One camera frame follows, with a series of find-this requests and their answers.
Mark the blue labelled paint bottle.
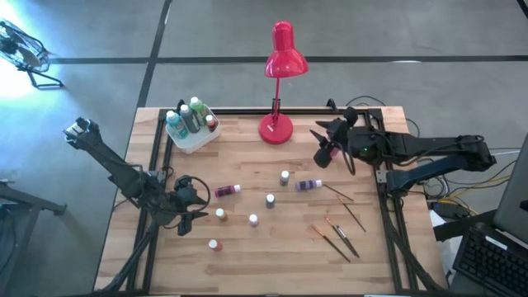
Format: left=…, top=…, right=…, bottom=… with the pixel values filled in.
left=179, top=103, right=201, bottom=134

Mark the magenta small paint bottle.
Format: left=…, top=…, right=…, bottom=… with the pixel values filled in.
left=214, top=183, right=242, bottom=199

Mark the green large paint bottle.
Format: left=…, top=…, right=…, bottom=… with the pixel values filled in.
left=189, top=96, right=210, bottom=127

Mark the red desk lamp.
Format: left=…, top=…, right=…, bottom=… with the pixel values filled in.
left=258, top=20, right=309, bottom=145

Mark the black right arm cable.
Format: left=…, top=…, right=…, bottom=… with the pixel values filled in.
left=346, top=142, right=357, bottom=177

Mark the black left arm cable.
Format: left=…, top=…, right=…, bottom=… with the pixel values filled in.
left=163, top=164, right=212, bottom=230

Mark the purple small paint bottle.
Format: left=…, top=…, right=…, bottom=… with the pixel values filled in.
left=295, top=178, right=323, bottom=192

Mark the brown-handled paintbrush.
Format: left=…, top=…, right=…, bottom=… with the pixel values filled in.
left=323, top=216, right=350, bottom=249

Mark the thin brown paintbrush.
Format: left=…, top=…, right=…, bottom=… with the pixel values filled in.
left=335, top=194, right=368, bottom=233

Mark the grey metal cart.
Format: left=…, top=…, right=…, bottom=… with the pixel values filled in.
left=0, top=179, right=68, bottom=297

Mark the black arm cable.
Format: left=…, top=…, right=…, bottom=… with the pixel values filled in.
left=346, top=142, right=357, bottom=177
left=163, top=164, right=212, bottom=230

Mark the thin dark paintbrush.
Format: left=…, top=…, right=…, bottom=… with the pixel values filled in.
left=323, top=183, right=355, bottom=203

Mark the black floor fan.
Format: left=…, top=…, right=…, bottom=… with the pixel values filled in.
left=0, top=18, right=65, bottom=90

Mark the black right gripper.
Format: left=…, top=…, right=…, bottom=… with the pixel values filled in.
left=309, top=107, right=389, bottom=168

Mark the white plastic bin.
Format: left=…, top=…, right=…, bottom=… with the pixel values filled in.
left=164, top=105, right=221, bottom=155

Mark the black power brick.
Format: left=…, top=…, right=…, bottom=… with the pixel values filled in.
left=431, top=200, right=471, bottom=219

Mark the black cable bundle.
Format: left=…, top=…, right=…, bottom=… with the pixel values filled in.
left=344, top=94, right=523, bottom=215

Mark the yellow cable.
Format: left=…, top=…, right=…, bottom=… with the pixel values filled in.
left=445, top=175, right=513, bottom=203

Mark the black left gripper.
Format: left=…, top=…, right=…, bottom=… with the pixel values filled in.
left=167, top=175, right=210, bottom=237

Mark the orange-handled paintbrush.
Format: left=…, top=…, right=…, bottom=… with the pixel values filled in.
left=310, top=224, right=351, bottom=264

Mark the grey laptop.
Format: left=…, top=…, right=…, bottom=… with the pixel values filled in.
left=493, top=134, right=528, bottom=244

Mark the black keyboard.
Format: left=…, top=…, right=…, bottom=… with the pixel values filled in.
left=452, top=222, right=528, bottom=297

